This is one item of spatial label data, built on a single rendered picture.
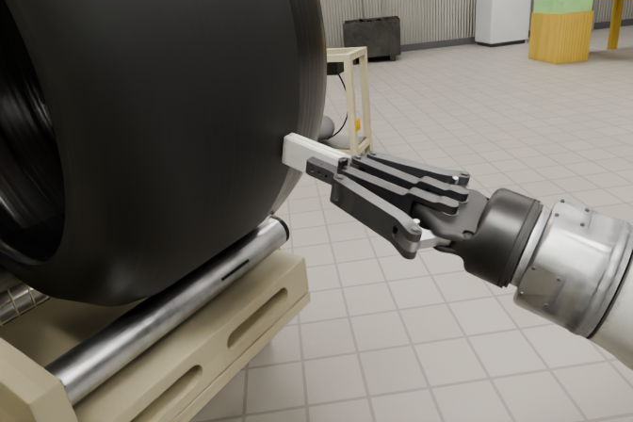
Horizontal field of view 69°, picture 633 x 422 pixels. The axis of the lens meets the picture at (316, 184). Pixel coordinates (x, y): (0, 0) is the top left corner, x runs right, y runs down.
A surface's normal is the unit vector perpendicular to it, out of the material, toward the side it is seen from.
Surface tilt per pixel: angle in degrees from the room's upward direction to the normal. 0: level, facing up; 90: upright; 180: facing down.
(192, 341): 0
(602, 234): 24
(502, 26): 90
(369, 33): 90
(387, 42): 90
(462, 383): 0
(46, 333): 0
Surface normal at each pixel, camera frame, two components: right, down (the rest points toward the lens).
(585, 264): -0.37, -0.24
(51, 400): 0.82, 0.15
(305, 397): -0.10, -0.92
